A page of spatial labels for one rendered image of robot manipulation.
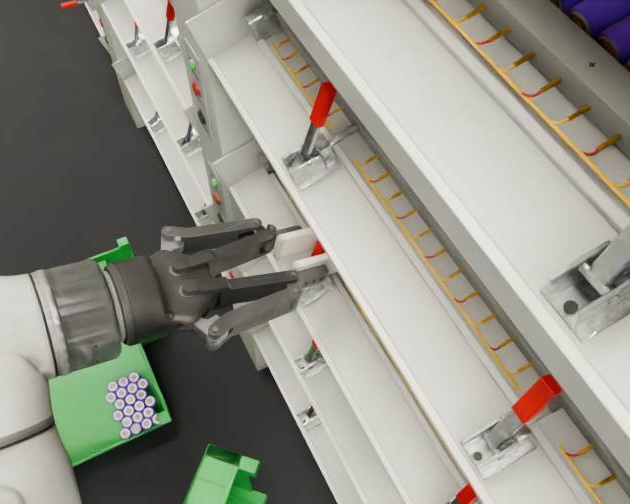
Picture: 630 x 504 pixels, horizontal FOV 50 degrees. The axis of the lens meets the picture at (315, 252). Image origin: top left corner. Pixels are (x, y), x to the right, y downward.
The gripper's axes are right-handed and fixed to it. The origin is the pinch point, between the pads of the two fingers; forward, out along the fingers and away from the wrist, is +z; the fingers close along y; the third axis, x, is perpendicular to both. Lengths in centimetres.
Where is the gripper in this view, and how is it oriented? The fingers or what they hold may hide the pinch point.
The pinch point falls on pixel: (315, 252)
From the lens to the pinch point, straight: 68.2
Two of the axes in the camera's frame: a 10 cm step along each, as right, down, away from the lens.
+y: 4.5, 7.4, -5.0
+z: 8.7, -2.3, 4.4
